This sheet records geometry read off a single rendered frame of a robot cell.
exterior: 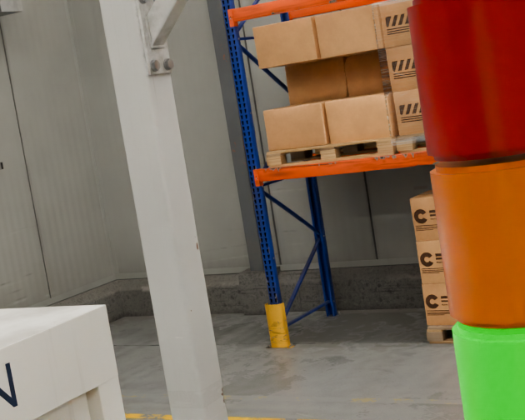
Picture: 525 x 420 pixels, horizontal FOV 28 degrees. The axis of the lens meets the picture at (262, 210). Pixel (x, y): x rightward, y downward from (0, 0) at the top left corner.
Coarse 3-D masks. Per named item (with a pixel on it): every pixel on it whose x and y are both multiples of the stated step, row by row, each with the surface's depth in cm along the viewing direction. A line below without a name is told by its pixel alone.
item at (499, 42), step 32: (416, 0) 34; (448, 0) 32; (480, 0) 32; (512, 0) 32; (416, 32) 34; (448, 32) 32; (480, 32) 32; (512, 32) 32; (416, 64) 34; (448, 64) 33; (480, 64) 32; (512, 64) 32; (448, 96) 33; (480, 96) 32; (512, 96) 32; (448, 128) 33; (480, 128) 32; (512, 128) 32; (448, 160) 34
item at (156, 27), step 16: (144, 0) 281; (160, 0) 280; (176, 0) 278; (144, 16) 282; (160, 16) 281; (176, 16) 283; (144, 32) 282; (160, 32) 282; (144, 48) 282; (160, 48) 288; (160, 64) 287
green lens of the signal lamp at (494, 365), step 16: (464, 336) 35; (480, 336) 34; (496, 336) 34; (512, 336) 33; (464, 352) 35; (480, 352) 34; (496, 352) 34; (512, 352) 33; (464, 368) 35; (480, 368) 34; (496, 368) 34; (512, 368) 33; (464, 384) 35; (480, 384) 34; (496, 384) 34; (512, 384) 33; (464, 400) 35; (480, 400) 34; (496, 400) 34; (512, 400) 34; (464, 416) 36; (480, 416) 35; (496, 416) 34; (512, 416) 34
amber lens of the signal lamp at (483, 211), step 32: (480, 160) 34; (512, 160) 33; (448, 192) 34; (480, 192) 33; (512, 192) 32; (448, 224) 34; (480, 224) 33; (512, 224) 33; (448, 256) 34; (480, 256) 33; (512, 256) 33; (448, 288) 35; (480, 288) 33; (512, 288) 33; (480, 320) 34; (512, 320) 33
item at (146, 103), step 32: (128, 0) 281; (128, 32) 283; (128, 64) 285; (128, 96) 287; (160, 96) 287; (128, 128) 289; (160, 128) 286; (128, 160) 291; (160, 160) 286; (160, 192) 287; (160, 224) 289; (192, 224) 296; (160, 256) 291; (192, 256) 295; (160, 288) 293; (192, 288) 294; (160, 320) 295; (192, 320) 292; (192, 352) 292; (192, 384) 294; (192, 416) 296; (224, 416) 302
